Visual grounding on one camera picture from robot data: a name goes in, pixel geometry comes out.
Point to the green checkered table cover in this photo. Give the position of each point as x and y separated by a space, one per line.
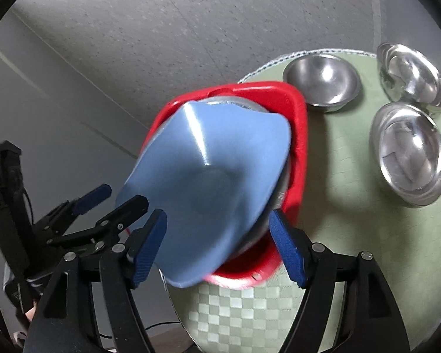
345 220

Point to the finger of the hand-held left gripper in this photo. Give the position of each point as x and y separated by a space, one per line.
93 195
126 211

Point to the shallow stainless steel bowl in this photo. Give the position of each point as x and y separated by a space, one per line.
413 77
408 154

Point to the deep stainless steel bowl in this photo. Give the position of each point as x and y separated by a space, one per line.
321 81

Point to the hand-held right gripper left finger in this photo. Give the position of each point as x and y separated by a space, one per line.
149 250

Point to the blue plastic plate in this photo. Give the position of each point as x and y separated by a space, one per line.
205 176

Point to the red plastic basin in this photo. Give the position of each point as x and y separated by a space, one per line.
296 147

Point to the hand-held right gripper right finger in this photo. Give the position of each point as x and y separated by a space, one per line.
285 250

